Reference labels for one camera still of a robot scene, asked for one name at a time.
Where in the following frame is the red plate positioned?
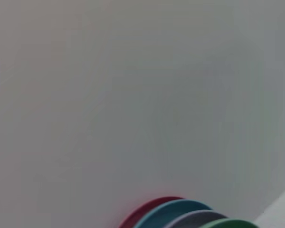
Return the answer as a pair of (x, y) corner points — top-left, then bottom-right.
(117, 196), (186, 228)

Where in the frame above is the dark teal plate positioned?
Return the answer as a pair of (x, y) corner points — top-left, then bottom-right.
(133, 199), (214, 228)

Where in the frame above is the grey lilac plate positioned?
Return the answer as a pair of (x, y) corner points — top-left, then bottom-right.
(166, 209), (228, 228)

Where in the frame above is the dark green plate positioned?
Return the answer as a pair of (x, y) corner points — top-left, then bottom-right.
(198, 218), (261, 228)

